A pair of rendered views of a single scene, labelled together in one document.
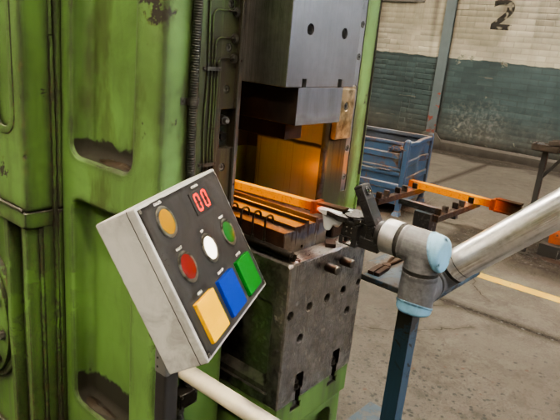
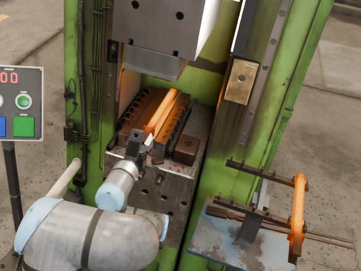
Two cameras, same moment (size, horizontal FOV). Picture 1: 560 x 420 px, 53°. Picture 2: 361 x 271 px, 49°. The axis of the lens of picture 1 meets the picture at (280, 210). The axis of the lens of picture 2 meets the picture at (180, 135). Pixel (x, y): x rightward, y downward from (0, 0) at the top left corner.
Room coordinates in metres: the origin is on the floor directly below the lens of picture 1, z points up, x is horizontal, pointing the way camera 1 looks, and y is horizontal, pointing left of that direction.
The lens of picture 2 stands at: (1.00, -1.23, 1.94)
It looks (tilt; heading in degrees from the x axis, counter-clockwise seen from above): 36 degrees down; 60
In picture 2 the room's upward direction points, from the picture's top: 11 degrees clockwise
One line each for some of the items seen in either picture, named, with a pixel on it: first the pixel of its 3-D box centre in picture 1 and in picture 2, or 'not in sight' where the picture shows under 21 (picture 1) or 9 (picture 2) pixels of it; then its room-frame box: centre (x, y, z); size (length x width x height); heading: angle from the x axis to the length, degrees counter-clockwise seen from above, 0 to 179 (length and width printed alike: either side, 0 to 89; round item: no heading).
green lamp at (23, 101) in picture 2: (227, 232); (23, 101); (1.07, 0.10, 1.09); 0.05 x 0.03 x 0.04; 142
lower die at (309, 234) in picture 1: (251, 215); (157, 117); (1.62, 0.08, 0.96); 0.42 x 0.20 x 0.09; 52
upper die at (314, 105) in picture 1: (261, 95); (167, 41); (1.62, 0.08, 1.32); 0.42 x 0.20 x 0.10; 52
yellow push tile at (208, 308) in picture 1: (210, 315); not in sight; (0.87, 0.10, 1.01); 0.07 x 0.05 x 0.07; 167
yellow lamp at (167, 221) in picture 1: (167, 222); not in sight; (0.89, 0.19, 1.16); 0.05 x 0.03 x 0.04; 142
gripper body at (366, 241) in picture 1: (364, 230); (133, 160); (1.40, -0.23, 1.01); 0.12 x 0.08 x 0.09; 51
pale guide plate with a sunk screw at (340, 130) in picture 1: (342, 112); (240, 81); (1.81, -0.17, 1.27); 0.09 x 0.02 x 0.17; 142
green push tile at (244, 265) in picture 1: (246, 273); (23, 126); (1.06, 0.06, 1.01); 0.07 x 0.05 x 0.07; 167
